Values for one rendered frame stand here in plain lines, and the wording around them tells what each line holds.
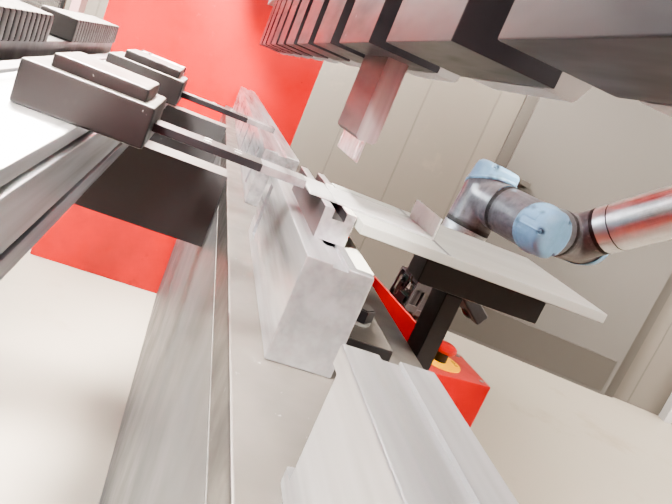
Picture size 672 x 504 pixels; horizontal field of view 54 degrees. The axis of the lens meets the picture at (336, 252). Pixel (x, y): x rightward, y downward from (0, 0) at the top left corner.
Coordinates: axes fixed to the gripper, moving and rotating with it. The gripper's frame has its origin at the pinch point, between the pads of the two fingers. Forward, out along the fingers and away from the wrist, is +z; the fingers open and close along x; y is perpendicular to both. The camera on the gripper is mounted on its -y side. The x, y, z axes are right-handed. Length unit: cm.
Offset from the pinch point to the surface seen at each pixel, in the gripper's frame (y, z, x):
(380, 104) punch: 39, -34, 36
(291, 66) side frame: -2, -39, -180
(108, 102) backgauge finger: 60, -23, 33
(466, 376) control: -2.4, -5.0, 13.3
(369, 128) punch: 39, -31, 36
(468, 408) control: -4.3, -0.9, 15.1
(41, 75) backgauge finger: 65, -23, 33
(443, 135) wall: -125, -48, -271
